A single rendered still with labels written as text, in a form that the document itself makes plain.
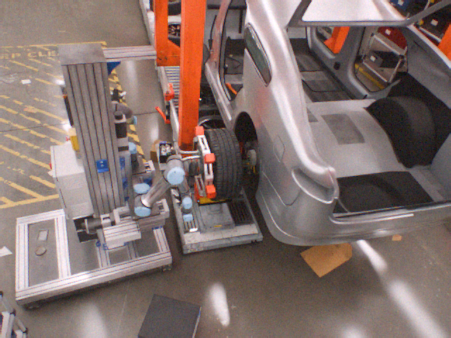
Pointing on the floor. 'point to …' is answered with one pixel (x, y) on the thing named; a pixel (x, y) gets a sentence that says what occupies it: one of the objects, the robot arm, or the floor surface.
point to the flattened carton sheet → (327, 257)
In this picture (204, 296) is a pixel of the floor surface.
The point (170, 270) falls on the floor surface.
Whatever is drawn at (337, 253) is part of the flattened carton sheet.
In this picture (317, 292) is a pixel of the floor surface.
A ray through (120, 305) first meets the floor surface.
